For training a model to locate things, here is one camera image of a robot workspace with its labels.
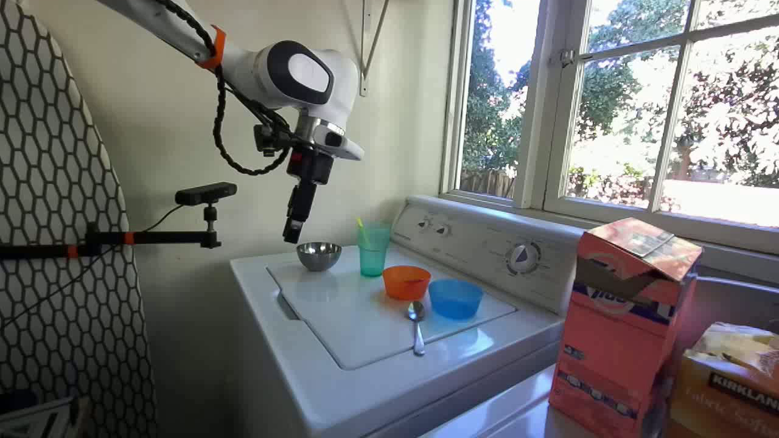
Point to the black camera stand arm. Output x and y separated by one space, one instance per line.
148 239

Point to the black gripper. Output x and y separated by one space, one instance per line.
314 165

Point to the white washing machine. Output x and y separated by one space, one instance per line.
326 390

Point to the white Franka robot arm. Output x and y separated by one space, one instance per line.
307 76

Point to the green plastic cup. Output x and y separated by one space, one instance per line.
374 256

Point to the Kirkland cardboard box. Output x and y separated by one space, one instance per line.
732 390

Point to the yellow plastic spoon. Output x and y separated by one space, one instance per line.
362 230

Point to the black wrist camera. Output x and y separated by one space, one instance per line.
272 138

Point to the orange Tide detergent box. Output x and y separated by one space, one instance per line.
618 325

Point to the blue plastic bowl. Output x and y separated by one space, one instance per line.
456 301

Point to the black stereo camera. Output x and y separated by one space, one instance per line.
206 194

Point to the hexagon pattern ironing board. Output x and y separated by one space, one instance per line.
58 244

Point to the metal spoon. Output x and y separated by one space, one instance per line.
417 330

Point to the white washer lid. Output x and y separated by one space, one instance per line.
357 325

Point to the large washer dial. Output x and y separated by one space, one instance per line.
525 256

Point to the white dryer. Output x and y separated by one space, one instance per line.
502 414

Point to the white window frame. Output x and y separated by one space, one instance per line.
540 106

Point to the small washer knob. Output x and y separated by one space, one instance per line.
422 223
443 230

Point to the orange plastic bowl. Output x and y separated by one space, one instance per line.
406 283

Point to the stainless steel bowl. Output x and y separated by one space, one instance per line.
317 260

